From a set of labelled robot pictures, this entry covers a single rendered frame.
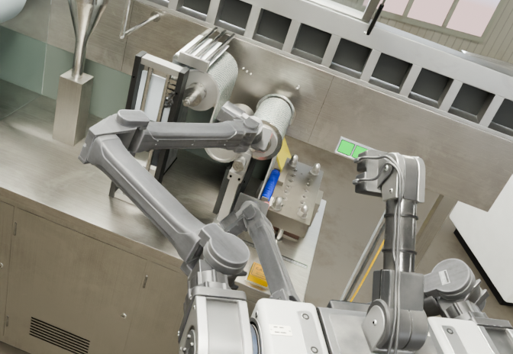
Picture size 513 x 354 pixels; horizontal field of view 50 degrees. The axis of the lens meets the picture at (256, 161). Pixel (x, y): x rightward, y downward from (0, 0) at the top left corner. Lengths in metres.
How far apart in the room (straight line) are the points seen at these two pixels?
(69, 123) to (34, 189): 0.33
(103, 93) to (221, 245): 1.51
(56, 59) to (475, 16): 3.46
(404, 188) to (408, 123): 1.25
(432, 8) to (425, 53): 2.69
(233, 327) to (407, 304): 0.25
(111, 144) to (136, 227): 0.80
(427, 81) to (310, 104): 0.44
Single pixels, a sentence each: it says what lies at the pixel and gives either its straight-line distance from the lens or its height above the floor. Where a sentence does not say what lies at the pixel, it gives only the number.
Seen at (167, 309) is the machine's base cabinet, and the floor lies 0.64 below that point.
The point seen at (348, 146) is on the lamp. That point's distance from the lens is 2.15.
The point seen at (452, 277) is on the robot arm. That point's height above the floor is 1.50.
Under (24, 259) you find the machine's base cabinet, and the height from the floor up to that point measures 0.60.
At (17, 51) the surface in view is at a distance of 2.26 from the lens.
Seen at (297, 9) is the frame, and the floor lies 1.62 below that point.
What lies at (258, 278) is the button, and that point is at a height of 0.92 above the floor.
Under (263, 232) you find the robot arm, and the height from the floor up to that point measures 1.20.
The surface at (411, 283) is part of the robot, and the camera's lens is 0.86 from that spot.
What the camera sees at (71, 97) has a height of 1.10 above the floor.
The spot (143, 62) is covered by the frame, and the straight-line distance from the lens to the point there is 1.72.
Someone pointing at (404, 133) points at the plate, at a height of 1.33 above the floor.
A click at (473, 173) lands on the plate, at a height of 1.27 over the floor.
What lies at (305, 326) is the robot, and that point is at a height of 1.53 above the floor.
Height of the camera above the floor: 2.11
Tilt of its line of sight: 30 degrees down
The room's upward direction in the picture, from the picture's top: 19 degrees clockwise
